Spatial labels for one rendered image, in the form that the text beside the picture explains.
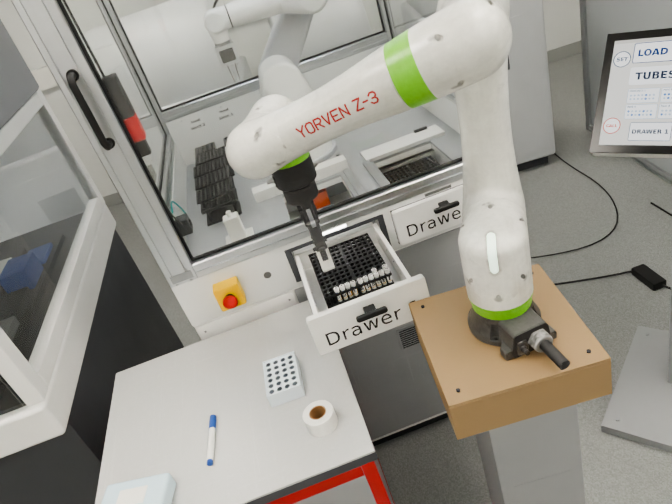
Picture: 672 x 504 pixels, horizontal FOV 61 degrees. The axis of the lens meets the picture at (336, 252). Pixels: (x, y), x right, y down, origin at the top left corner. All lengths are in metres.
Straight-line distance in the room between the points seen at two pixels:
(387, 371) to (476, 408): 0.81
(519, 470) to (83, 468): 1.14
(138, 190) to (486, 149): 0.84
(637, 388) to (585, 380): 1.05
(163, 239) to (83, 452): 0.62
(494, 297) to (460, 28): 0.50
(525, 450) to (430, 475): 0.74
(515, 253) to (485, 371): 0.25
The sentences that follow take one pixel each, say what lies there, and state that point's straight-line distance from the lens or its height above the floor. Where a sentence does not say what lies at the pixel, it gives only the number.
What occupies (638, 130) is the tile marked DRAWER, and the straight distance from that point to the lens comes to 1.63.
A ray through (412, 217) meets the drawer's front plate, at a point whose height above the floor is 0.89.
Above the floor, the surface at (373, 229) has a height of 0.88.
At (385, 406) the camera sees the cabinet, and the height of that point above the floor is 0.21.
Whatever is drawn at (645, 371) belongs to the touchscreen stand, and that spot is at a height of 0.04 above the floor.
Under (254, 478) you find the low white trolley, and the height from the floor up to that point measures 0.76.
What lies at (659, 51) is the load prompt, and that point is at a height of 1.16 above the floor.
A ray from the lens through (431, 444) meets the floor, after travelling 2.18.
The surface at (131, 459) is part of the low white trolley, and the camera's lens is 1.50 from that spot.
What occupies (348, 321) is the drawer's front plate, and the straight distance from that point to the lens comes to 1.33.
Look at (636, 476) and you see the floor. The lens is 2.08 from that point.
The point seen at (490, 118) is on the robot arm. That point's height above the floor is 1.28.
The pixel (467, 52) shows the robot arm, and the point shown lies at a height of 1.46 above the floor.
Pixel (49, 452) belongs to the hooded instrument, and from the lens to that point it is 1.77.
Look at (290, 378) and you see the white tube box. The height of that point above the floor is 0.80.
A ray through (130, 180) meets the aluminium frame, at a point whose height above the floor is 1.27.
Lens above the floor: 1.72
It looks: 32 degrees down
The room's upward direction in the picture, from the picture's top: 19 degrees counter-clockwise
